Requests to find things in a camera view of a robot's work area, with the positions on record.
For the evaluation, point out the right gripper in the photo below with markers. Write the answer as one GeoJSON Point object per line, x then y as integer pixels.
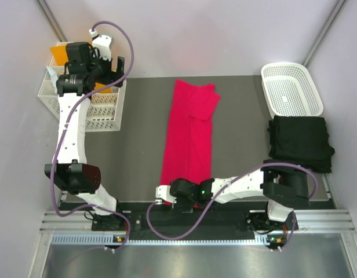
{"type": "Point", "coordinates": [182, 207]}

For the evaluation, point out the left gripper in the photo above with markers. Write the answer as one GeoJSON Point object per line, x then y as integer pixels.
{"type": "Point", "coordinates": [110, 76]}

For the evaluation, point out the red t shirt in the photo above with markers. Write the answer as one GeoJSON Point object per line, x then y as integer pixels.
{"type": "Point", "coordinates": [188, 148]}

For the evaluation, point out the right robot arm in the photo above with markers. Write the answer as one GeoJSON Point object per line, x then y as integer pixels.
{"type": "Point", "coordinates": [285, 186]}

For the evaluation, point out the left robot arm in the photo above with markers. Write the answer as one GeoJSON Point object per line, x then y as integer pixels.
{"type": "Point", "coordinates": [69, 170]}

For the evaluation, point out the orange plastic folder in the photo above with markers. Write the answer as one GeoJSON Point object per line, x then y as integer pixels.
{"type": "Point", "coordinates": [60, 58]}

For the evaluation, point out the white file organizer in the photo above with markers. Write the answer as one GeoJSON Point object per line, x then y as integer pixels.
{"type": "Point", "coordinates": [104, 112]}

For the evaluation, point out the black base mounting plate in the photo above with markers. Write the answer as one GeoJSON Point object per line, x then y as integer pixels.
{"type": "Point", "coordinates": [169, 222]}

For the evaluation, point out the black folded t shirt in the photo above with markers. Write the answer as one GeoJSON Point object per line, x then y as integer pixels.
{"type": "Point", "coordinates": [302, 140]}

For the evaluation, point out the white plastic basket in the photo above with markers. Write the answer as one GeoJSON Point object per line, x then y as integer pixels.
{"type": "Point", "coordinates": [289, 90]}

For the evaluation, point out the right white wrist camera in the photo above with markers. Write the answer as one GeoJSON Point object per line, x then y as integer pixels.
{"type": "Point", "coordinates": [162, 195]}

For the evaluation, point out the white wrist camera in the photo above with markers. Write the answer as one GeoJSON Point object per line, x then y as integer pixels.
{"type": "Point", "coordinates": [103, 43]}
{"type": "Point", "coordinates": [162, 195]}

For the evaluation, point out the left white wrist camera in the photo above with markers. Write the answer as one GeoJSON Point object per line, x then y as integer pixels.
{"type": "Point", "coordinates": [103, 43]}

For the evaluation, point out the grey slotted cable duct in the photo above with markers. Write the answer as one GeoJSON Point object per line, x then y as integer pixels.
{"type": "Point", "coordinates": [114, 240]}

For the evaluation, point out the aluminium frame rail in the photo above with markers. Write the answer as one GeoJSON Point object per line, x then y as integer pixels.
{"type": "Point", "coordinates": [309, 221]}

